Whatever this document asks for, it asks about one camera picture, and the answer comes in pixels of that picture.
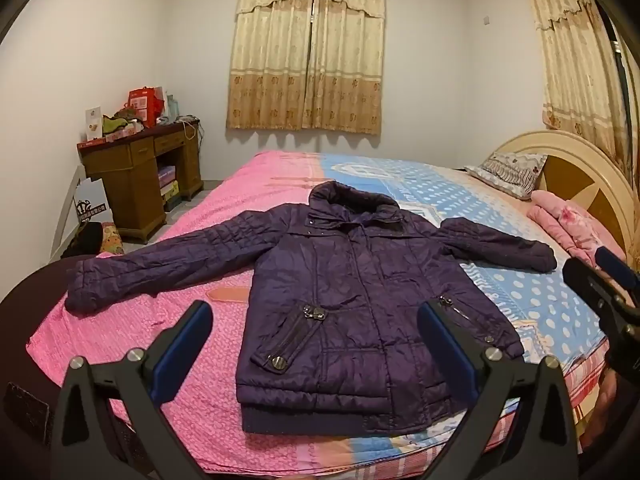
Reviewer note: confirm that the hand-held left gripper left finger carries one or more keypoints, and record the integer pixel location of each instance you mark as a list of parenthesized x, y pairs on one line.
[(182, 345)]

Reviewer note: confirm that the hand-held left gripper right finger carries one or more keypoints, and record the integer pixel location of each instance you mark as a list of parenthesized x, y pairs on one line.
[(445, 345)]

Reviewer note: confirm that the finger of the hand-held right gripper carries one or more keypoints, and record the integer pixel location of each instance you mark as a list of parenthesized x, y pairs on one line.
[(582, 280), (617, 265)]

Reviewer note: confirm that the purple quilted jacket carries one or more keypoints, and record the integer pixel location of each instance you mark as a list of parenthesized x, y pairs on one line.
[(350, 285)]

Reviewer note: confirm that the pink folded quilt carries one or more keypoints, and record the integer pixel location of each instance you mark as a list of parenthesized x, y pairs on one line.
[(570, 220)]

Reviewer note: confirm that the beige wooden headboard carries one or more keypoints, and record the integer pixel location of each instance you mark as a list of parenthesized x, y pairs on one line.
[(575, 180)]

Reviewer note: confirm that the bed with pink blue sheet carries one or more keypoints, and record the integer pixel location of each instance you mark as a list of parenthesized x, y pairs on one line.
[(500, 200)]

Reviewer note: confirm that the floral cushion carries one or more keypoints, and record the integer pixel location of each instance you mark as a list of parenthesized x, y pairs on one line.
[(112, 240)]

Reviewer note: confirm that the striped floral pillow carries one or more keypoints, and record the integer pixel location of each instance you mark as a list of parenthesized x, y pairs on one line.
[(510, 172)]

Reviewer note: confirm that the black bag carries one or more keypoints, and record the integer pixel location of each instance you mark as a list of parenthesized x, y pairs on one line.
[(85, 240)]

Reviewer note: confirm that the yellow box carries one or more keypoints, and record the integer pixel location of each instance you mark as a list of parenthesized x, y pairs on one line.
[(170, 196)]

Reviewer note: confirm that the dark round furniture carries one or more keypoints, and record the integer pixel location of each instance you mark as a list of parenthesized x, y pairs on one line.
[(25, 340)]

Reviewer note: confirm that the brown wooden desk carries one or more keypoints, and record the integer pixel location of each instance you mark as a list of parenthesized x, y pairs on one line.
[(130, 185)]

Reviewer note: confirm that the white paper bag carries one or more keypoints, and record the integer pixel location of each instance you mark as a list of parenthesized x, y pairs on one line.
[(95, 200)]

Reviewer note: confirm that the purple box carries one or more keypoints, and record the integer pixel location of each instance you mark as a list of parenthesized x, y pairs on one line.
[(166, 175)]

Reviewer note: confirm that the beige patterned curtain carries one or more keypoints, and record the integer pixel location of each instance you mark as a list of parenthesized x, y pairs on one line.
[(575, 60), (305, 60)]

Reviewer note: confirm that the flat red box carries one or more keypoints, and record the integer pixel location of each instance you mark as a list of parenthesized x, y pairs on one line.
[(112, 136)]

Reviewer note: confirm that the green cloth bundle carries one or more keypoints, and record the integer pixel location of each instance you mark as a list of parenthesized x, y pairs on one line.
[(117, 124)]

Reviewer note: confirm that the pale blue bottle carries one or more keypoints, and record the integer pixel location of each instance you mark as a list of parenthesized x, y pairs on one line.
[(173, 107)]

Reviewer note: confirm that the white card box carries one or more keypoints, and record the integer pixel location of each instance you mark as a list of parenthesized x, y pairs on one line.
[(94, 122)]

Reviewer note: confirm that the red gift bag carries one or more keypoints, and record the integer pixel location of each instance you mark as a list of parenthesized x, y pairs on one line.
[(141, 105)]

